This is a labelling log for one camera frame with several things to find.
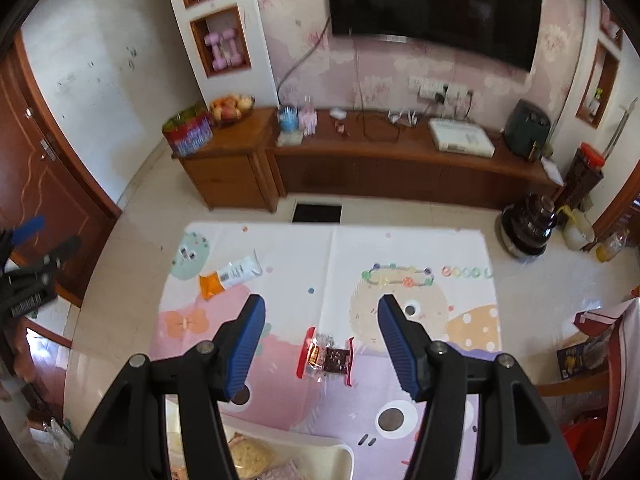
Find pink toy figure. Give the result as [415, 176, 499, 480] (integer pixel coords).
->
[297, 104, 318, 136]

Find black air fryer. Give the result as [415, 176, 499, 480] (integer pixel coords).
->
[503, 100, 551, 162]

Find white plastic bucket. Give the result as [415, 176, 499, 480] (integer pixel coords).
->
[561, 205, 596, 252]

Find golden pastry clear bag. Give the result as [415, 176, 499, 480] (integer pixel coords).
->
[228, 434, 273, 480]

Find small wooden drawer cabinet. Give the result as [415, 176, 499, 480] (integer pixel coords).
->
[179, 107, 280, 214]

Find orange white snack bar packet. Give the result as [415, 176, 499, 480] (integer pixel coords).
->
[198, 254, 264, 300]

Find black wall television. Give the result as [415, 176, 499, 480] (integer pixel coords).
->
[329, 0, 542, 70]

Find black cable on cabinet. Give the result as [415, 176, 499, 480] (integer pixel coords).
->
[357, 109, 407, 143]

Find cartoon printed tablecloth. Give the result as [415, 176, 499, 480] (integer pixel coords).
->
[151, 222, 501, 479]

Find pink dumbbells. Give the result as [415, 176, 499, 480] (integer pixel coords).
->
[204, 28, 244, 72]

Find long wooden tv cabinet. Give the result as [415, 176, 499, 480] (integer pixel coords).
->
[267, 110, 559, 210]

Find white set-top box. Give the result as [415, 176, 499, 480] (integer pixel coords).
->
[428, 118, 495, 158]

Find wooden chair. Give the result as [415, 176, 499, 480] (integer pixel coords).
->
[538, 288, 639, 479]

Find white wall power strip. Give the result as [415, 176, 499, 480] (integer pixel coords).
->
[408, 76, 470, 100]

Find white plastic tray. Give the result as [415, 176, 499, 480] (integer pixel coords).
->
[164, 393, 356, 480]

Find dark stacked cooking pot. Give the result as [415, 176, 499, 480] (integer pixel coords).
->
[497, 194, 558, 263]

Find red round tin box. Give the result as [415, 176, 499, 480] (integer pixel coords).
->
[162, 103, 214, 157]

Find dark tall bin red lid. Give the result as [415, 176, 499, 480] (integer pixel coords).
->
[554, 142, 605, 209]

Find brown wooden door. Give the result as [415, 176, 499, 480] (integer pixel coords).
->
[1, 35, 122, 308]

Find fruit bowl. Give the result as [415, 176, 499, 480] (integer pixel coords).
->
[208, 94, 255, 127]

